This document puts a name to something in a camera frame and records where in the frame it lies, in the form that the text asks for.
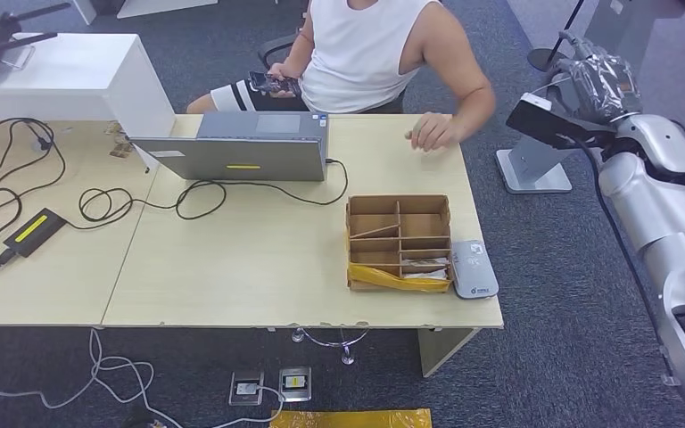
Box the black power adapter yellow label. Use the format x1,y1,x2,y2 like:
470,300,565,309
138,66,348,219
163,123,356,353
3,208,69,259

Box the person's left hand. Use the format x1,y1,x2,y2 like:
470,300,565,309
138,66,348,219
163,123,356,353
404,111,466,153

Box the clear acrylic stand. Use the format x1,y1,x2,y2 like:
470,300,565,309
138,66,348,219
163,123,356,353
0,44,37,70

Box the grey card reader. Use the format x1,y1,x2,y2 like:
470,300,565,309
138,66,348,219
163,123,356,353
450,239,499,300

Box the person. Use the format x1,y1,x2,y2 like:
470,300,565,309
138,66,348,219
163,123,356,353
186,0,498,153

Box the grey kiosk stand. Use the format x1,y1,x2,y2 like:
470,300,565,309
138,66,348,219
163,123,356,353
496,0,683,195

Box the yellow plastic bag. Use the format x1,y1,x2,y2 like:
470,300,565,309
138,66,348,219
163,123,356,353
269,408,433,428

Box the person's right hand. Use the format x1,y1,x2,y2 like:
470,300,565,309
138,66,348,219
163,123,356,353
267,61,303,99

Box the wooden desk leg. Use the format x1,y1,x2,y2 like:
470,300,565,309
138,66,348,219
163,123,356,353
417,327,481,379

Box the cardboard divider box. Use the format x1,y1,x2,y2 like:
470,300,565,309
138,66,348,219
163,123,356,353
345,194,455,293

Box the black laptop charging cable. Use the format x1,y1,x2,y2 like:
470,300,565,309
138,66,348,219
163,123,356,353
63,157,350,228

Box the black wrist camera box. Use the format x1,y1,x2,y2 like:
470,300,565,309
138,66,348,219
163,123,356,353
505,92,615,150

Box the black mains power cord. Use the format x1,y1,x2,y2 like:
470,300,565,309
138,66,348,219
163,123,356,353
0,117,67,279

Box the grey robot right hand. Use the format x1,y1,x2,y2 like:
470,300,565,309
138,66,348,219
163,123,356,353
546,30,644,127

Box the white furniture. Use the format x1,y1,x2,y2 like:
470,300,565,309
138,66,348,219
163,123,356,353
71,0,219,26

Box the white plug cable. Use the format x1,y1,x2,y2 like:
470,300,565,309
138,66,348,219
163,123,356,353
212,383,286,428

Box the white cabinet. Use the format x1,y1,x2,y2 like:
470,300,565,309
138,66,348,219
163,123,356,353
0,32,177,172

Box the black stanchion post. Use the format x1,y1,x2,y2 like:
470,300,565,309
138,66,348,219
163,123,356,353
526,0,586,73

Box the black smartphone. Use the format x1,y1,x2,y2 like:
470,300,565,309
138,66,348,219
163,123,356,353
247,70,300,98

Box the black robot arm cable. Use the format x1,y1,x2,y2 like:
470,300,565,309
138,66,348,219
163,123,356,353
575,138,665,338

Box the white looped floor cable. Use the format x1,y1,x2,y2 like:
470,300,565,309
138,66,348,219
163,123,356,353
0,328,186,428

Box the grey laptop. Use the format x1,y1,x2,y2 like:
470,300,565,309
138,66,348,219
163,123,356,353
129,111,330,183

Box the floor socket with white plug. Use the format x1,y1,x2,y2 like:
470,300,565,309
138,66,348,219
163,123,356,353
228,370,265,407

